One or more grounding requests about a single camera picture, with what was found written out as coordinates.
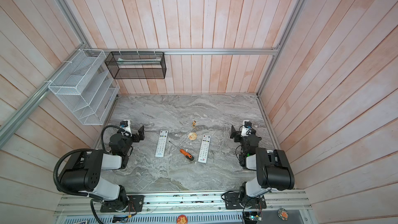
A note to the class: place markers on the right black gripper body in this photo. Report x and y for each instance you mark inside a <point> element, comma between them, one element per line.
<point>236,134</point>

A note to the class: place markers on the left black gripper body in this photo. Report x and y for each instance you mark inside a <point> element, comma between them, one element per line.
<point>137,135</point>

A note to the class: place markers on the white remote control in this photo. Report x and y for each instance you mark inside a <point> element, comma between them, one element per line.
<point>203,154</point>
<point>161,144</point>

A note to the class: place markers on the orange handled screwdriver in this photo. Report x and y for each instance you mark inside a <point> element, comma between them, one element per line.
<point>185,153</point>

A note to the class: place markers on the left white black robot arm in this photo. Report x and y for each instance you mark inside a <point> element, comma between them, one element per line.
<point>78,172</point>

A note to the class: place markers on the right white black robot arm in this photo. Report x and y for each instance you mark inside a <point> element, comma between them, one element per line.
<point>273,170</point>

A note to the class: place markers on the round wooden coaster sticker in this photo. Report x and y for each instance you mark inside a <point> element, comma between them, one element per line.
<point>192,136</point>

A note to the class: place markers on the round badge sticker on right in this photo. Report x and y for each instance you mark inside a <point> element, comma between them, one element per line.
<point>283,214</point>

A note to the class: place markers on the red round sticker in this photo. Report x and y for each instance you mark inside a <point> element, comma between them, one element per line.
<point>182,219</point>

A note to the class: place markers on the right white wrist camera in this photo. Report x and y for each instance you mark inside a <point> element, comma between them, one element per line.
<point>246,128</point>

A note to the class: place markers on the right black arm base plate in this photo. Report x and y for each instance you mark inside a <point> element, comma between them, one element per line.
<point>235,200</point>

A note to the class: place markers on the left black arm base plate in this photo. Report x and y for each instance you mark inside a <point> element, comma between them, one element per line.
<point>130,203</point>

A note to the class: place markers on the white wire mesh shelf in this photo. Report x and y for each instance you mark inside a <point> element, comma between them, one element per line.
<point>85,88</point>

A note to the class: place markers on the black wire mesh basket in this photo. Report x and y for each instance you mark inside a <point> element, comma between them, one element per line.
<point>136,65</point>

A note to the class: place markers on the aluminium front rail frame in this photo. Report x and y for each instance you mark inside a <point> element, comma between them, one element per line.
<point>200,207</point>

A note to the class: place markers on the horizontal aluminium wall rail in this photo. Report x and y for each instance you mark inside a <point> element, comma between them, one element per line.
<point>201,51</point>

